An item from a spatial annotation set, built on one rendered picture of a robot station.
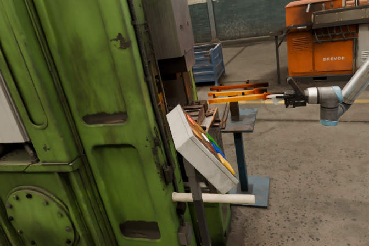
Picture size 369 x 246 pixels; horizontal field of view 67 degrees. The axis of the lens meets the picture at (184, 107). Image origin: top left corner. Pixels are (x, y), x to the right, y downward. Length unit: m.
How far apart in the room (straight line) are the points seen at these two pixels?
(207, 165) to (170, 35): 0.72
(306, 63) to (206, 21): 5.22
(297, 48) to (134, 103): 3.97
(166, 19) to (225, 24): 8.03
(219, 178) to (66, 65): 0.92
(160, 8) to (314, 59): 3.87
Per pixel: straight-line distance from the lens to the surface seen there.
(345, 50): 5.04
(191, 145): 0.99
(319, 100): 1.65
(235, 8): 9.31
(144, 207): 1.78
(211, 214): 1.99
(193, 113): 1.71
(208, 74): 5.41
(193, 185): 1.27
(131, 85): 1.33
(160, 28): 1.49
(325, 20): 4.80
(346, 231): 2.34
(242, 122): 2.18
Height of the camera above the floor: 1.63
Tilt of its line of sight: 21 degrees down
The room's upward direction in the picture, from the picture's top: 11 degrees counter-clockwise
